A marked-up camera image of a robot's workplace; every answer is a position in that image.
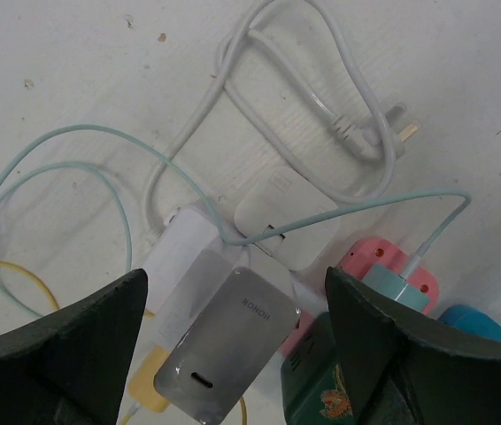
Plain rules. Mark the white charger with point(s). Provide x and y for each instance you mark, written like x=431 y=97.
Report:
x=278 y=198

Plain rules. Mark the dark green dragon charger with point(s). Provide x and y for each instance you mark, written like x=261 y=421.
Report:
x=312 y=384

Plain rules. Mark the blue charger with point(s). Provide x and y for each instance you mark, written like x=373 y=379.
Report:
x=467 y=319

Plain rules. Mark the white power strip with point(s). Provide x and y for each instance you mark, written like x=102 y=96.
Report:
x=189 y=263

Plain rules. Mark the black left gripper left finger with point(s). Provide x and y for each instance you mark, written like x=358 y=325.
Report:
x=71 y=366

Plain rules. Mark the pink charger plug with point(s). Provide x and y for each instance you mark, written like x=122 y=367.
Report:
x=357 y=261

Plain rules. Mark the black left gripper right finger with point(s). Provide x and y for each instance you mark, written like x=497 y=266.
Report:
x=402 y=367

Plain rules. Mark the mint green charger plug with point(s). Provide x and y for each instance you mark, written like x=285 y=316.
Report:
x=392 y=286

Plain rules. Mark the yellow charger plug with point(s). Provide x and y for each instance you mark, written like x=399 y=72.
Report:
x=142 y=388

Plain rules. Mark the silver honor charger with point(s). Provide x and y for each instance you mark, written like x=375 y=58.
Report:
x=229 y=343

